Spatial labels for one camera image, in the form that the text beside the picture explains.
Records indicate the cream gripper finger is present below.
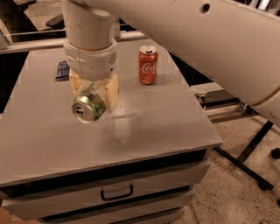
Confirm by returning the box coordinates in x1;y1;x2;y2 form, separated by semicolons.
69;69;93;97
97;73;119;112

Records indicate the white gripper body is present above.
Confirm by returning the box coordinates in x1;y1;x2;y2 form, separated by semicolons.
64;40;117;81

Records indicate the green soda can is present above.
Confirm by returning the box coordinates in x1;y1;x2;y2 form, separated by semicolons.
72;86;107;123

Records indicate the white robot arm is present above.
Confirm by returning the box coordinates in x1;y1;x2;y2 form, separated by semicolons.
61;0;280;126

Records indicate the orange Coca-Cola can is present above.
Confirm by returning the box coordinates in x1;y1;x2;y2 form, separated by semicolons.
138;45;158;85

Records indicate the dark blue snack packet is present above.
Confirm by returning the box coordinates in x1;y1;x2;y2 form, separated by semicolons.
55;60;70;81

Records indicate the grey metal drawer cabinet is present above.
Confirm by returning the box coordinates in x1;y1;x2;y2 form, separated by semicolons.
0;41;221;224

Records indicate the black office chair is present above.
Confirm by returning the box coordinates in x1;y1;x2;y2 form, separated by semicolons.
0;0;66;42

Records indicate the black metal stand base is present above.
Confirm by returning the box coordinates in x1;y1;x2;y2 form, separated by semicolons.
213;121;274;191

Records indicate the black drawer handle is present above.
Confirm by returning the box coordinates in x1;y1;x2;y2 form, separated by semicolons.
100;184;134;201

